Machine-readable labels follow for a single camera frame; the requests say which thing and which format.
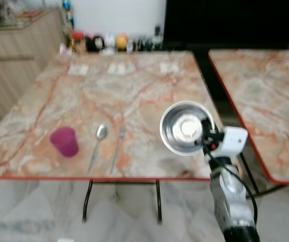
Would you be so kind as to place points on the steel fork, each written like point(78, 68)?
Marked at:
point(118, 148)

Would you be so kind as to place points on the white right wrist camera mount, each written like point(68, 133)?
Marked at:
point(232, 141)

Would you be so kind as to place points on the light wooden cabinet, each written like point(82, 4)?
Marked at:
point(18, 65)

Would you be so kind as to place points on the purple plastic cup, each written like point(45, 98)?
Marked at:
point(65, 142)

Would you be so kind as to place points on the round steel bowl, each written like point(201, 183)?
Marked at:
point(182, 128)

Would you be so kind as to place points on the blue ornament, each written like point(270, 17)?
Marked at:
point(67, 6)

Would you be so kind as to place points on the white paper napkin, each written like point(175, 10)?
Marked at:
point(168, 67)

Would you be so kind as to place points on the steel spoon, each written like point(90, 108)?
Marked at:
point(101, 132)

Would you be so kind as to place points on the jar with red lid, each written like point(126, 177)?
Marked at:
point(78, 43)

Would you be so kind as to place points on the large black screen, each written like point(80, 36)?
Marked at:
point(235, 22)

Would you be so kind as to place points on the dark bottles row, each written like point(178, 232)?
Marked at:
point(147, 43)

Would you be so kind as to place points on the small white container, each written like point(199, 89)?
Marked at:
point(110, 43)

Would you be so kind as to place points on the black metal table frame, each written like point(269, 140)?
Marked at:
point(247, 174)
point(86, 201)

